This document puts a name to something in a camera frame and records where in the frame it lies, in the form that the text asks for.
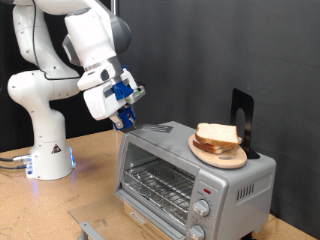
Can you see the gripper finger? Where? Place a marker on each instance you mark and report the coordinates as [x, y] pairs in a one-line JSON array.
[[116, 120]]

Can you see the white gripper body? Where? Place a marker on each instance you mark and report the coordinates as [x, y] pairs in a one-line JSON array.
[[100, 100]]

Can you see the metal spatula with blue block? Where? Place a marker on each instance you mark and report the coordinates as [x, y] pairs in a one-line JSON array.
[[126, 115]]

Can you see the white bread slice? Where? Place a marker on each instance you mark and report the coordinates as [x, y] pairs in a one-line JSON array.
[[208, 150], [218, 133]]

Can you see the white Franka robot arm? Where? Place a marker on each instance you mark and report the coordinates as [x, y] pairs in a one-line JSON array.
[[46, 133]]

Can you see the silver oven knob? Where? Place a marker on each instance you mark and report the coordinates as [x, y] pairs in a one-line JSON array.
[[196, 232], [201, 207]]

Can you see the silver toaster oven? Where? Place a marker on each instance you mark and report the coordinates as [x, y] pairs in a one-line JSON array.
[[233, 186]]

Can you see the vertical metal pole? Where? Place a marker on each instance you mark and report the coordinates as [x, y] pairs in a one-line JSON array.
[[114, 6]]

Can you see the black backdrop curtain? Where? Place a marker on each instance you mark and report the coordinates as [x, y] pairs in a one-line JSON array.
[[5, 126]]

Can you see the round wooden plate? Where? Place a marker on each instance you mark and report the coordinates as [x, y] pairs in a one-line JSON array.
[[223, 160]]

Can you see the dark grey backdrop panel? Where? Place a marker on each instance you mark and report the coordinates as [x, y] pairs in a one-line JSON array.
[[216, 50]]

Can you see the black metal bookend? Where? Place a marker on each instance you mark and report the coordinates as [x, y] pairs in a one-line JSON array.
[[248, 106]]

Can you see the wrist camera on blue mount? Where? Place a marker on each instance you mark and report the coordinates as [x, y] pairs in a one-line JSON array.
[[121, 90]]

